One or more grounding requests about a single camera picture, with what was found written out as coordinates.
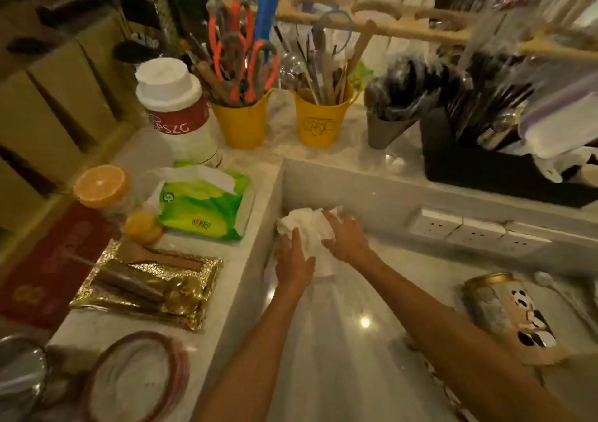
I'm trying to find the bunch of orange-handled scissors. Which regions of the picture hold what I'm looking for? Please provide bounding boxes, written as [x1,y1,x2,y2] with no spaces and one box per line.
[207,0,281,106]

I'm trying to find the person's right forearm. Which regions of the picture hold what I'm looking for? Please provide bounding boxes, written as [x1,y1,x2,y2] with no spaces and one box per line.
[359,249,581,422]

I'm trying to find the bunch of black straws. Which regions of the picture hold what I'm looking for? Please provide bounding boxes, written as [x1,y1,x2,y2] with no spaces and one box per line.
[447,51,539,143]

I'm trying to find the round dark metal container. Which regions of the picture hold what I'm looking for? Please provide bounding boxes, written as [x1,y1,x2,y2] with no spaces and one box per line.
[0,334,49,422]

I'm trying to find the black organizer box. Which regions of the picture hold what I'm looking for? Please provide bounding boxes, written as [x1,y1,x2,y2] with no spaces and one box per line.
[419,106,598,209]

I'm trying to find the grey cup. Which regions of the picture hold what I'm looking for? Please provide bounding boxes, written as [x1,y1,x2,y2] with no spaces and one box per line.
[366,107,419,151]

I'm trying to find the person's right hand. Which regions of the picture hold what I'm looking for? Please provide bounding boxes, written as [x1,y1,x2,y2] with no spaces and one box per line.
[321,209,374,266]

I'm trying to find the tall panda tea tin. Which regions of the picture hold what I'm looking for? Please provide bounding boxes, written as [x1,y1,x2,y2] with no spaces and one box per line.
[463,272,569,367]

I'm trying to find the orange half on jar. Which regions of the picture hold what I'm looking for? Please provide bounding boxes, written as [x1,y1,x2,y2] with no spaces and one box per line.
[73,164,142,225]

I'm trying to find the person's left hand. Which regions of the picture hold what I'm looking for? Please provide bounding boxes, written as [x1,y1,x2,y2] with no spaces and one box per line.
[275,228,316,296]

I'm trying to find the white wall socket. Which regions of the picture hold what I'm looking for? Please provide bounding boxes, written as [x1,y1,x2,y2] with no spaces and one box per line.
[406,207,464,241]
[495,230,553,257]
[446,218,508,250]

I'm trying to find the bunch of black plastic cutlery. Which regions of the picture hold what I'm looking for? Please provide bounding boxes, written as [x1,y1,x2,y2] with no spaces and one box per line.
[364,56,468,122]

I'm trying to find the white power cable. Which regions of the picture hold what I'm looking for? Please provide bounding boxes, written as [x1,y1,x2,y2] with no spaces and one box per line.
[534,271,598,339]

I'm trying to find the white-lidded jar with red label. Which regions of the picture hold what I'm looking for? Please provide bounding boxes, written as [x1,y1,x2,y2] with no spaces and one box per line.
[135,57,223,168]

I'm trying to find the green wet wipes pack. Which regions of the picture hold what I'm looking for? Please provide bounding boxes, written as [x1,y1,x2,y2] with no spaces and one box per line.
[145,164,256,242]

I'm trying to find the yellow bucket holding scissors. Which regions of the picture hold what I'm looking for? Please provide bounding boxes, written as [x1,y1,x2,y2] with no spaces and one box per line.
[209,89,275,150]

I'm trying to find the white cleaning cloth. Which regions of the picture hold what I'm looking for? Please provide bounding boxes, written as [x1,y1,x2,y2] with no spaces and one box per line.
[276,206,356,279]

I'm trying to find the red patterned floor mat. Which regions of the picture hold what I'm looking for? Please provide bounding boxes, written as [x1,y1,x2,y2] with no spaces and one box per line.
[0,201,122,332]

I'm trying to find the person's left forearm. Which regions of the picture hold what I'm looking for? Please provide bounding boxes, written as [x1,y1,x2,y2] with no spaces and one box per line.
[192,287,314,422]

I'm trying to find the wooden rack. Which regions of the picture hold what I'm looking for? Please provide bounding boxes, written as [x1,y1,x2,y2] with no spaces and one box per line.
[274,0,598,66]

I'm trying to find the white paper sleeve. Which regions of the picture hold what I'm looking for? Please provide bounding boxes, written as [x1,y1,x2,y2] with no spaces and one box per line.
[517,71,598,160]

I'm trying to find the tan cardboard display rack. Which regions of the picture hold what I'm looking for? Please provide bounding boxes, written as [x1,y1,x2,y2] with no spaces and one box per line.
[0,0,142,251]

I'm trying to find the gold packet of wooden spoons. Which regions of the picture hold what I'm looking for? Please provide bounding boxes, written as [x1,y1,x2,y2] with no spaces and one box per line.
[69,239,225,334]

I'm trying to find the red-edged tape roll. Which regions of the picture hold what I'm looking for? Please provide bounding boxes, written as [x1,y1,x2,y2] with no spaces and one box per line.
[78,330,192,422]

